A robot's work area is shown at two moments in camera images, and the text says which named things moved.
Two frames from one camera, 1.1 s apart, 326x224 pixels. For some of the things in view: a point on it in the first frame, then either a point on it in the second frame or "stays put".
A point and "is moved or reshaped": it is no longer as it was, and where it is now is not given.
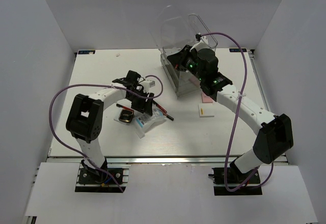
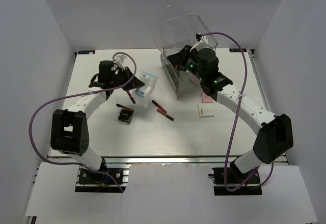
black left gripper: x=143 y=106 → x=134 y=83
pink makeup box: x=206 y=99 stays put
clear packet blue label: x=144 y=122 is moved or reshaped
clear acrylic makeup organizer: x=172 y=29 stays put
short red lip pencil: x=121 y=106 stays put
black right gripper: x=179 y=59 stays put
